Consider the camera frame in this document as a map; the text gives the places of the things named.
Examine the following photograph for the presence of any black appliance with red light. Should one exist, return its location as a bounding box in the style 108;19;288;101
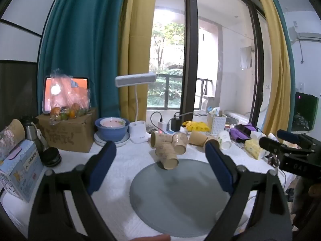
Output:
292;92;319;134

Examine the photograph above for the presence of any black phone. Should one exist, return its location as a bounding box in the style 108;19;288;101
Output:
234;124;256;137

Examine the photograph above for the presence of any balcony railing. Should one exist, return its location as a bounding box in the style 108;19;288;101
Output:
147;73;214;109

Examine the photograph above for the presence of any plain brown paper cup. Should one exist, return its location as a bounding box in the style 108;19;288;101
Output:
204;136;220;149
189;130;209;146

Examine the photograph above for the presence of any dark sliding door frame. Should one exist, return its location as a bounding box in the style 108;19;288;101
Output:
183;0;267;131

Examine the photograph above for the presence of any white box appliance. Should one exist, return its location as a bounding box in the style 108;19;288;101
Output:
224;110;252;126

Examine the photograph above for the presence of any black round lid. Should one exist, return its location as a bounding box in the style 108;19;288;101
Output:
41;148;62;167

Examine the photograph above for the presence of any blue bowl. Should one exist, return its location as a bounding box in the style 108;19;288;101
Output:
95;117;130;142

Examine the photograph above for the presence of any steel thermos flask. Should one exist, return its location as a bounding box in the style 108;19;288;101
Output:
20;115;49;156

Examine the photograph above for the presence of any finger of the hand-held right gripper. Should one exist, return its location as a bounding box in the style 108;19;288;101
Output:
259;137;301;156
277;130;314;146

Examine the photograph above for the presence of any white plastic basket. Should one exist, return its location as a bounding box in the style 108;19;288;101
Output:
207;110;227;135

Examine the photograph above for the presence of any pink bowl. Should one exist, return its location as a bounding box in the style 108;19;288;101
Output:
100;117;126;128

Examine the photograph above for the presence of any yellow curtain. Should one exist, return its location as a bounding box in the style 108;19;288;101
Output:
251;0;292;136
118;0;159;129

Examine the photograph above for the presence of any white air conditioner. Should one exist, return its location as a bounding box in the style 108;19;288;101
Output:
288;26;321;42

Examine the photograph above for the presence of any white power strip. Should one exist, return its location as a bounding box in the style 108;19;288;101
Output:
147;128;176;135

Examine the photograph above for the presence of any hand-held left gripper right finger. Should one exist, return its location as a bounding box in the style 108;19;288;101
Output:
204;139;293;241

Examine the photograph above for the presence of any grey round mat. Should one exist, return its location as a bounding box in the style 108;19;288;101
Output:
130;159;251;238

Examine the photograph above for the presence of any large patterned paper cup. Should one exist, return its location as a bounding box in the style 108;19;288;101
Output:
0;119;26;157

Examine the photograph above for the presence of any white paper cup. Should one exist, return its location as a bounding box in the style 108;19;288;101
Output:
217;131;233;150

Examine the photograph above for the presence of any white desk lamp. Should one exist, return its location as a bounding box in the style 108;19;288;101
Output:
115;72;157;144

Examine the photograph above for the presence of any purple cloth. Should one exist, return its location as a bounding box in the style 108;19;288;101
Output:
229;123;257;141

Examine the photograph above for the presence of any cardboard box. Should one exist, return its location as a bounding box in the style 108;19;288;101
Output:
35;108;98;153

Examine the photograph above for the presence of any pale blue plate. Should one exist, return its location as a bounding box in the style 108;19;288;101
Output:
93;131;131;147

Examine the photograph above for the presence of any tablet with lit screen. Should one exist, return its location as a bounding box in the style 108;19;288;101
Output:
42;77;90;115

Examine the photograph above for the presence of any brown patterned paper cup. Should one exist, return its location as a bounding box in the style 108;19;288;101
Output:
150;132;173;148
155;142;179;170

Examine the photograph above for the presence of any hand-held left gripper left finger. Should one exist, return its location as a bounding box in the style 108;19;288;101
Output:
28;141;117;241

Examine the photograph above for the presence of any hanging white cloth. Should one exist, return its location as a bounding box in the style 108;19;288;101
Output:
239;46;253;70

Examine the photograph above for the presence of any yellow tissue pack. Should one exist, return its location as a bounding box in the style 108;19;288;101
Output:
244;138;266;160

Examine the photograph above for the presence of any blue cartoon tissue box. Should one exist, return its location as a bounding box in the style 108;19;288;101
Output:
0;139;45;203

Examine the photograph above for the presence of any plastic bag of fruit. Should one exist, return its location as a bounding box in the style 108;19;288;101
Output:
49;68;91;126

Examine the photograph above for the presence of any person's left hand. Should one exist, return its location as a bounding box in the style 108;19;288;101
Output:
132;234;171;241

